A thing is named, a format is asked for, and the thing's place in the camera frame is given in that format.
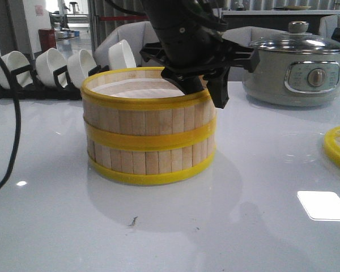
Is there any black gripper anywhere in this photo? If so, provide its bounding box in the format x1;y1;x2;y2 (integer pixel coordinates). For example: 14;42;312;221
140;35;260;109

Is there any bamboo steamer basket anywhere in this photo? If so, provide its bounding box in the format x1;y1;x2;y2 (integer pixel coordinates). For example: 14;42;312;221
87;135;215;186
81;67;216;151

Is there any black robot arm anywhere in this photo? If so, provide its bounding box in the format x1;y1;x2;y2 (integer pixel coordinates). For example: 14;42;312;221
108;1;259;108

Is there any grey chair middle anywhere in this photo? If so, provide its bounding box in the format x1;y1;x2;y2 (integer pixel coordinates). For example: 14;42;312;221
222;26;285;82

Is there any grey chair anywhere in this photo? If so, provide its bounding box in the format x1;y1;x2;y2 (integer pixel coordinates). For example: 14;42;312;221
222;26;285;82
93;21;163;69
318;15;340;42

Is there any grey chair left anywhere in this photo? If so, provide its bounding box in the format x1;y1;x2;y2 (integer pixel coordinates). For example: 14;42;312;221
93;21;163;69

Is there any white bowl right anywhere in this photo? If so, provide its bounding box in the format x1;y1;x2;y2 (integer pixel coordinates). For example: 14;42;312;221
108;40;136;70

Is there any white bowl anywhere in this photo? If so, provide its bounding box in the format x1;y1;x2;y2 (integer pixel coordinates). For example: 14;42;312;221
0;51;33;89
36;48;67;87
108;40;136;70
67;49;97;88

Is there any grey electric cooking pot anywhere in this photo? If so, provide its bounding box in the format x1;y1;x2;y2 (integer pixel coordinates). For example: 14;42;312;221
243;40;340;107

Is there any glass pot lid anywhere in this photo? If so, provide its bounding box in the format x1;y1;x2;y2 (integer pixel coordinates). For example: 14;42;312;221
250;21;340;54

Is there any grey chair far right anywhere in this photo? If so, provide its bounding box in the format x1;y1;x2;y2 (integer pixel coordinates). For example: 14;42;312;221
318;15;340;42

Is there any red bin background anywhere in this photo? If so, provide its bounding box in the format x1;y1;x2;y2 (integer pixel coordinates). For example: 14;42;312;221
38;28;56;52

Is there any white bowl far left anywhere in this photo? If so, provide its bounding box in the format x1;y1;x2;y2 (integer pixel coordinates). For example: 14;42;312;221
0;51;33;89

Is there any black bowl rack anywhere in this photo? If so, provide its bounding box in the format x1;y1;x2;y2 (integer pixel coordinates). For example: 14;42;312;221
0;56;109;100

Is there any black cable left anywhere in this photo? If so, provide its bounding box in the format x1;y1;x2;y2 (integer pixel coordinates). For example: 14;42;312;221
0;42;22;199

